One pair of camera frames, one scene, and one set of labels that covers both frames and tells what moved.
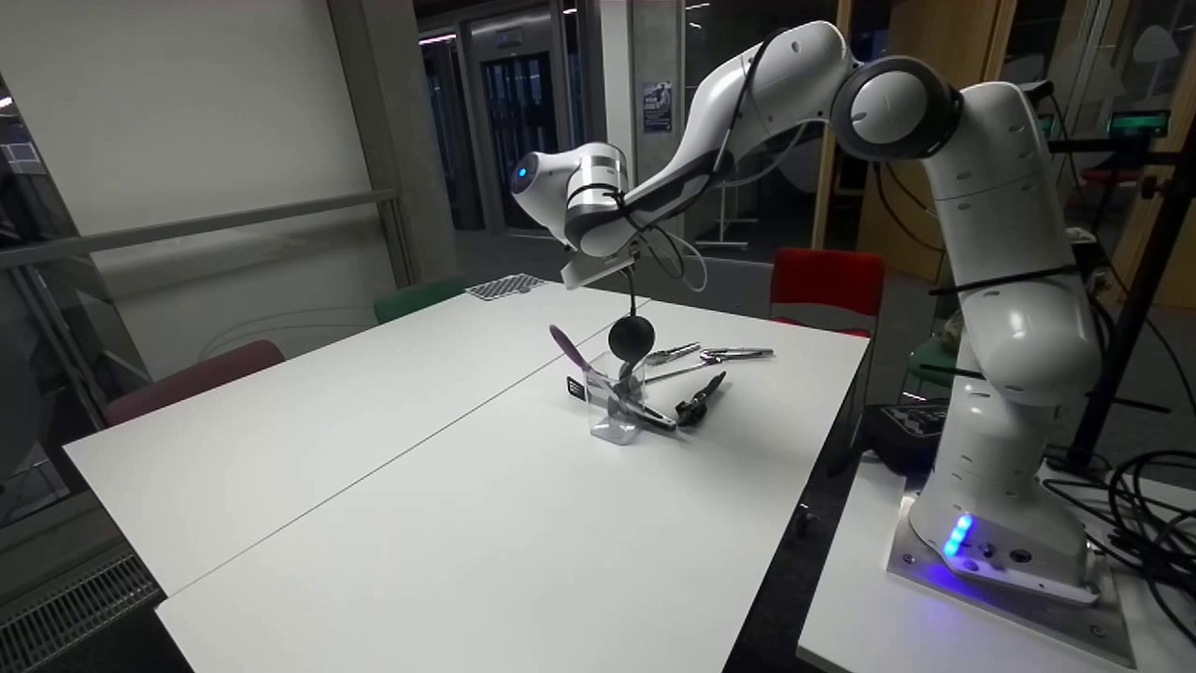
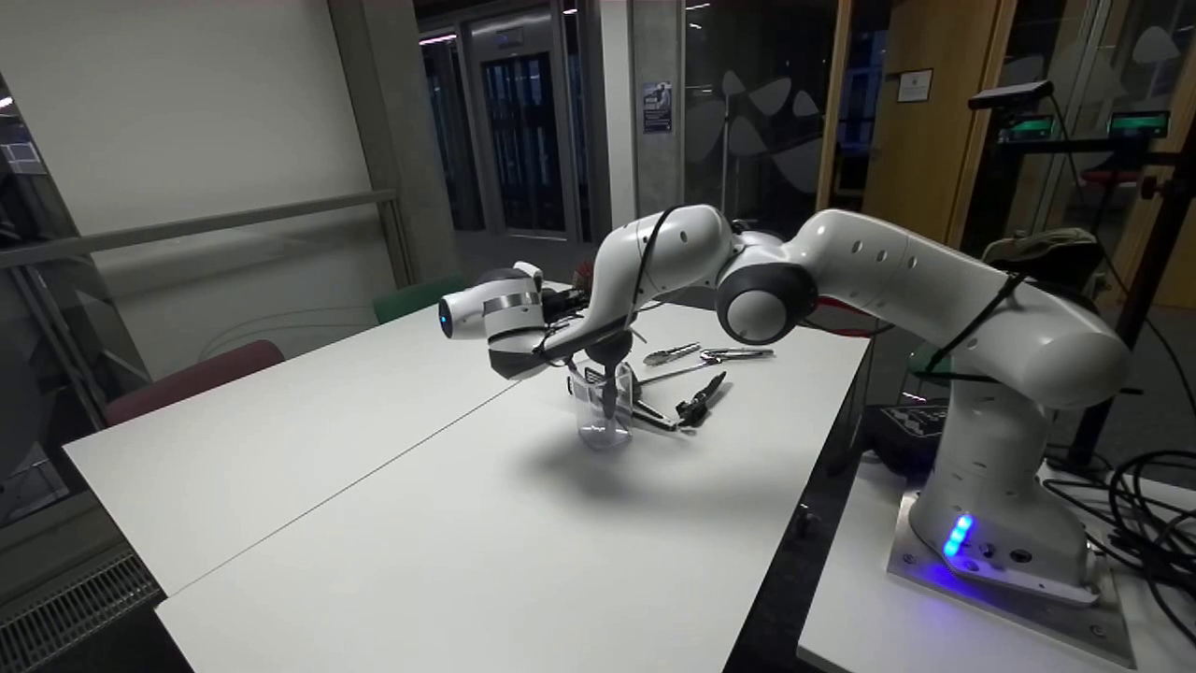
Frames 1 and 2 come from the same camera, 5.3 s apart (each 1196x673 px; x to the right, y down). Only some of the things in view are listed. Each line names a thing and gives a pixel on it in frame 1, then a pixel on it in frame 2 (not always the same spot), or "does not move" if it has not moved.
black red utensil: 694,408 does not move
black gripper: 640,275 -> 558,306
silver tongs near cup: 708,355 does not move
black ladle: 629,343 -> 614,355
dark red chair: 222,368 does not move
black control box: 905,436 does not move
